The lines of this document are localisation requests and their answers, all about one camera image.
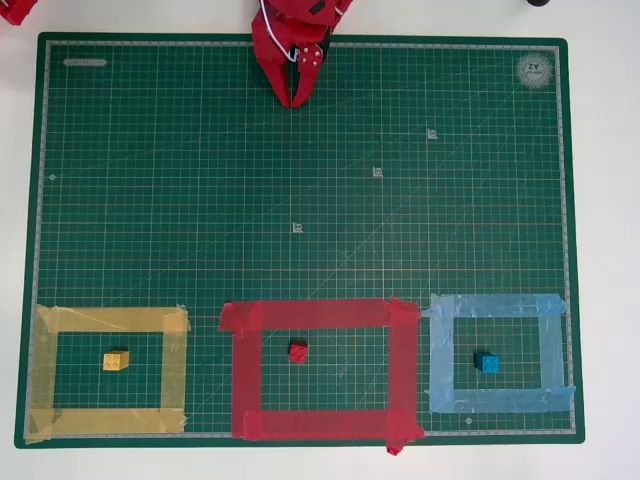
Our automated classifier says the red leader arm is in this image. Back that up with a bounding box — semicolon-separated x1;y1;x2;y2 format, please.
0;0;39;27

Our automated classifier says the blue tape square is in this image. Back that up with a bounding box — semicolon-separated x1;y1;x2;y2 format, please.
422;292;578;415

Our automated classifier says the white servo cable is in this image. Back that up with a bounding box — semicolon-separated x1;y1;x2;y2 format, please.
258;0;302;64

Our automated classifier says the small yellow block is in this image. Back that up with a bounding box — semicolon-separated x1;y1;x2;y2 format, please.
102;349;131;372

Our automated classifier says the red tape square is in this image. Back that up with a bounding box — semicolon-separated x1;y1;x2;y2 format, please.
218;295;427;457

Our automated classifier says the green cutting mat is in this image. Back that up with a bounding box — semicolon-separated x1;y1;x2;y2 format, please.
13;32;586;450

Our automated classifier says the small blue block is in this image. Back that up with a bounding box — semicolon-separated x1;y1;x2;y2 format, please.
473;350;501;375

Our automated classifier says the yellow tape square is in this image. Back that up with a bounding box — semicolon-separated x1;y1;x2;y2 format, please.
24;303;192;445

